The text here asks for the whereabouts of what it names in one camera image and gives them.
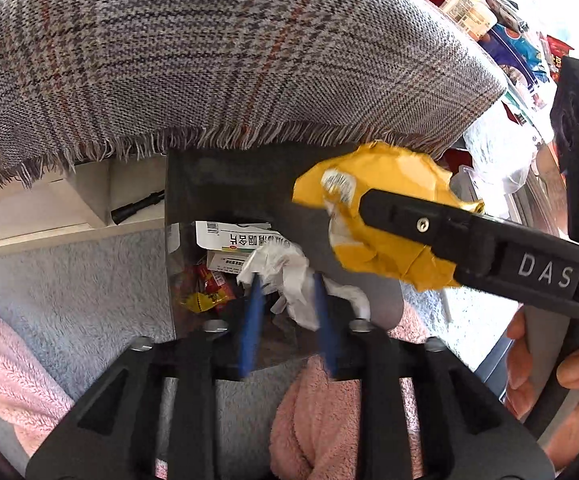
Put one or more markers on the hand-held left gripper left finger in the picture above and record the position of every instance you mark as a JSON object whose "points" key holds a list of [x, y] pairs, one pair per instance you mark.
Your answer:
{"points": [[250, 320]]}

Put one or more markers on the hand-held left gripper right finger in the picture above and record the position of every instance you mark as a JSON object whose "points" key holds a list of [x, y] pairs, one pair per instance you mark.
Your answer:
{"points": [[327, 325]]}

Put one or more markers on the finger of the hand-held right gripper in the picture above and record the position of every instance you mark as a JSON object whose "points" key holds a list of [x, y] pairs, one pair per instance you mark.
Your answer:
{"points": [[419, 225]]}

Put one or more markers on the yellow wrapper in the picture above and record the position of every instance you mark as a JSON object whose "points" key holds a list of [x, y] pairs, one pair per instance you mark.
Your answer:
{"points": [[394, 180]]}

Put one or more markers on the small yellow packet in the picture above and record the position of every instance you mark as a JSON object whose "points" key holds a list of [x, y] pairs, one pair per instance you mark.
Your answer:
{"points": [[197, 302]]}

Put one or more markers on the torn white green carton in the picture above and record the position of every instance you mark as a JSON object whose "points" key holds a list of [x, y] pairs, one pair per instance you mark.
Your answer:
{"points": [[227, 261]]}

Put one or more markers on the blue white medicine box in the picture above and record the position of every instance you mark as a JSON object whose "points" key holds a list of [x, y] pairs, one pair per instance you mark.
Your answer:
{"points": [[229, 236]]}

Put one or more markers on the dark grey trash bin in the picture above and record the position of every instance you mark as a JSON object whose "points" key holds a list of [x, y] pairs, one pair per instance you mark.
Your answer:
{"points": [[229, 185]]}

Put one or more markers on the pink fuzzy pants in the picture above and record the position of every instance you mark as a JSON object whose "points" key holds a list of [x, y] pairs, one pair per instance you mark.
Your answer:
{"points": [[319, 420]]}

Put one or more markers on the clear plastic bag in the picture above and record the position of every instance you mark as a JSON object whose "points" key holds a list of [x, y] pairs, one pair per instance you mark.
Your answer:
{"points": [[499, 152]]}

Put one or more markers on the black flashlight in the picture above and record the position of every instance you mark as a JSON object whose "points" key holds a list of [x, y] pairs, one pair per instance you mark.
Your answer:
{"points": [[137, 206]]}

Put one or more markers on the red snack bag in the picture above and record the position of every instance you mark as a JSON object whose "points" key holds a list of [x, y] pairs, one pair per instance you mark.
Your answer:
{"points": [[559, 55]]}

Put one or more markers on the white bottle yellow cap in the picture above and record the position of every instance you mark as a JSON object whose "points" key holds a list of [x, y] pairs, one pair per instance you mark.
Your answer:
{"points": [[469, 10]]}

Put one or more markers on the grey plaid tablecloth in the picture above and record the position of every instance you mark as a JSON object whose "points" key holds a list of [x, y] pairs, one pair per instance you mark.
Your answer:
{"points": [[194, 60]]}

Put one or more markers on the white wooden table frame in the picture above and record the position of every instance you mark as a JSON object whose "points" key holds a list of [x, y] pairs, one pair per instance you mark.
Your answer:
{"points": [[34, 210]]}

